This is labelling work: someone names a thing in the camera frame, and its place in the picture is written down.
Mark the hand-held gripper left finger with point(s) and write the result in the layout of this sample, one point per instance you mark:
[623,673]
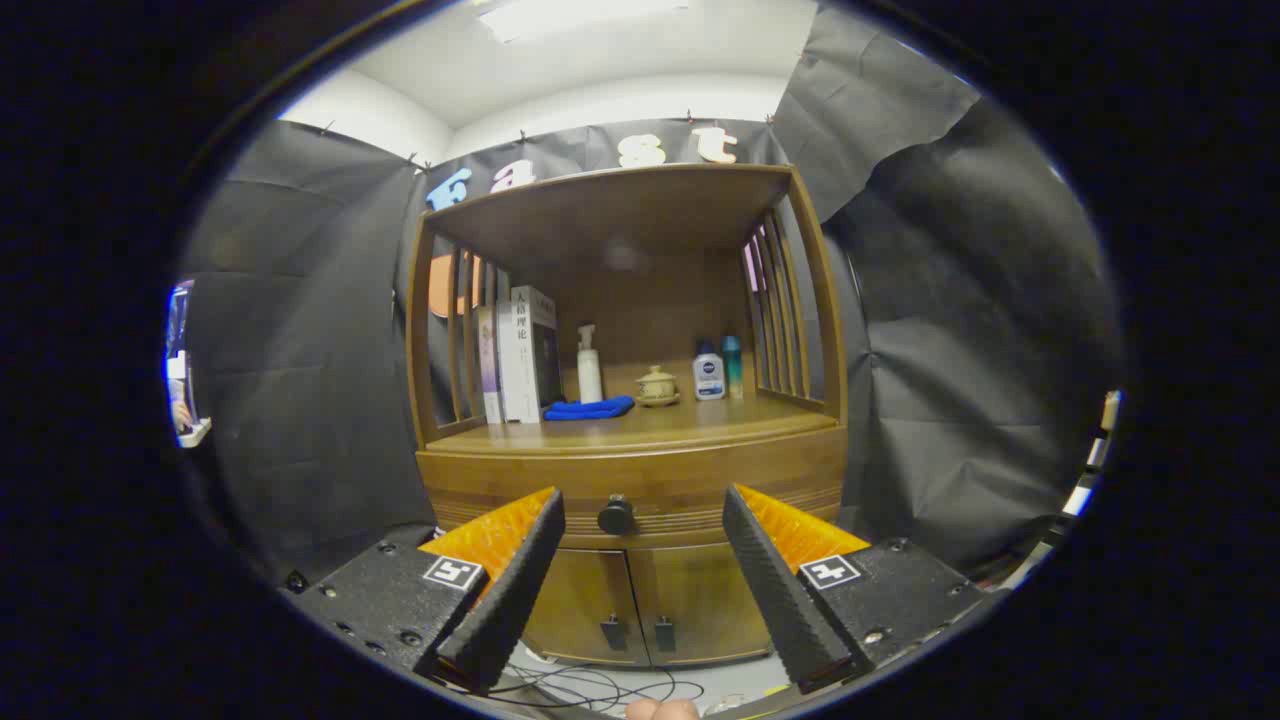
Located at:
[515,600]

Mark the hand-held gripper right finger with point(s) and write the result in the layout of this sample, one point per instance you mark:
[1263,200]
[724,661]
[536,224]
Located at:
[775,590]

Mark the wooden drawer with black knob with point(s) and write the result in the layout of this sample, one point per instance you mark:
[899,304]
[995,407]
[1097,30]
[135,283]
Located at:
[650,480]

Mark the wooden cabinet door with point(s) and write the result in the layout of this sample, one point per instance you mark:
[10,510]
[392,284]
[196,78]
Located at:
[700,600]
[585,600]

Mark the wooden countertop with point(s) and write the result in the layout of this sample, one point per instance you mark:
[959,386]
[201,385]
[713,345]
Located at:
[690,418]

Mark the wooden cabinet with slatted sides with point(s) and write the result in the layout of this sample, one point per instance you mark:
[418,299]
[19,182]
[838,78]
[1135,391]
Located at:
[620,210]

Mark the blue folded cloth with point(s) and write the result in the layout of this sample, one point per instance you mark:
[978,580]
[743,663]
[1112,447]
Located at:
[590,408]

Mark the white lotion bottle blue cap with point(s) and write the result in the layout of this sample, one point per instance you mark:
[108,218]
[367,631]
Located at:
[709,380]

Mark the beige ceramic saucer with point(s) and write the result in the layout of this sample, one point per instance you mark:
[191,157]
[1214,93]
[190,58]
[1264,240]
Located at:
[657,402]

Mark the teal slim bottle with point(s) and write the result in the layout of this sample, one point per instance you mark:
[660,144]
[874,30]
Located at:
[733,365]

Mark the thin white book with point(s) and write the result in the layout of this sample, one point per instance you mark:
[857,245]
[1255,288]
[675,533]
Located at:
[505,370]

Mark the thin pale purple book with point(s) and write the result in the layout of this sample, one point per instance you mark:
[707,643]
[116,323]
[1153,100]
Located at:
[488,370]

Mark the white pump bottle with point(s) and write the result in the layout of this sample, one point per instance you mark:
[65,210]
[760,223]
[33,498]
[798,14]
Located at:
[590,380]

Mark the beige lidded tea cup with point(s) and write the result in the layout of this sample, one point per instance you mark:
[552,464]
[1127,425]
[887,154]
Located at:
[657,383]

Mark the thick white book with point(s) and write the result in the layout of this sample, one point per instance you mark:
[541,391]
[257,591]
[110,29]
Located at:
[535,360]

